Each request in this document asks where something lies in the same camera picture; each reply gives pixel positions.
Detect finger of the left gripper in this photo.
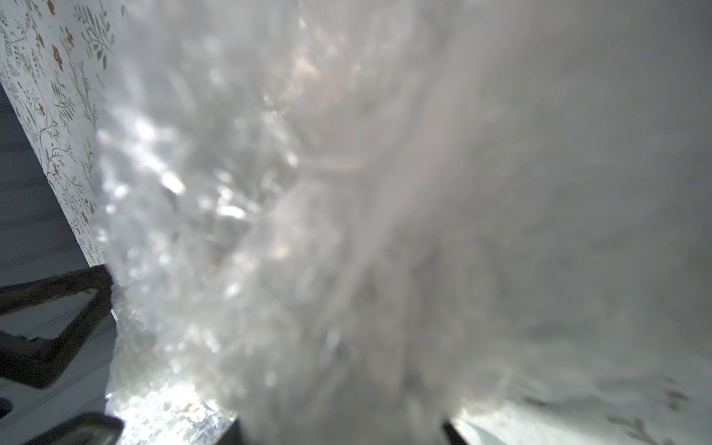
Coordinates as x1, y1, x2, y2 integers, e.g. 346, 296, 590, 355
0, 264, 115, 389
25, 413, 124, 445

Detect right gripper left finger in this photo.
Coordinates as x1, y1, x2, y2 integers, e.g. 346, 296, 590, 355
216, 419, 245, 445

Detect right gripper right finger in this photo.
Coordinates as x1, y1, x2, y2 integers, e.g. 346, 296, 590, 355
441, 422, 469, 445

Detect clear bubble wrap sheet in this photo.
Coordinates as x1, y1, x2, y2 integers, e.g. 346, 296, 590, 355
98, 1, 711, 444

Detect floral table mat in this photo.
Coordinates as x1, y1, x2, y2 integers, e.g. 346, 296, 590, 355
1, 1, 128, 266

